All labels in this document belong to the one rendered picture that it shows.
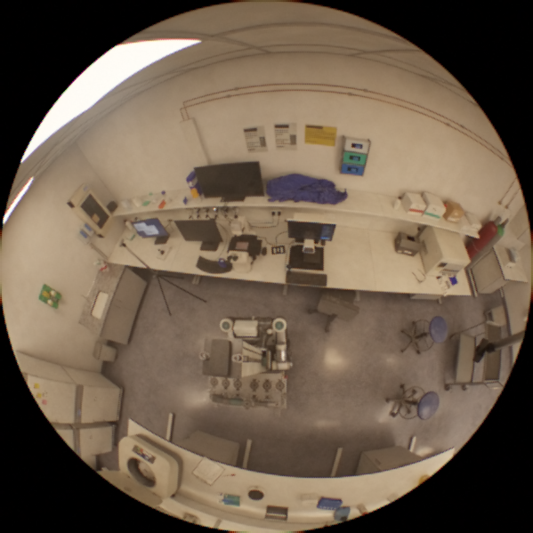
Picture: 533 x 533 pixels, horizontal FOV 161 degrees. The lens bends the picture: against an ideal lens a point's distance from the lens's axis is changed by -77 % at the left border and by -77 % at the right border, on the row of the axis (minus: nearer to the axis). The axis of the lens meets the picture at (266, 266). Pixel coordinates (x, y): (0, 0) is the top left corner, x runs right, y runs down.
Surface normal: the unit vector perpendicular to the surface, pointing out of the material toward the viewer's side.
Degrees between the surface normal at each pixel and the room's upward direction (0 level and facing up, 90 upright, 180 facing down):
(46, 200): 90
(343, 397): 0
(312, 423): 0
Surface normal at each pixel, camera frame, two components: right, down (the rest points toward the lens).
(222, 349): -0.11, -0.50
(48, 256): 0.98, 0.08
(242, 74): -0.16, 0.87
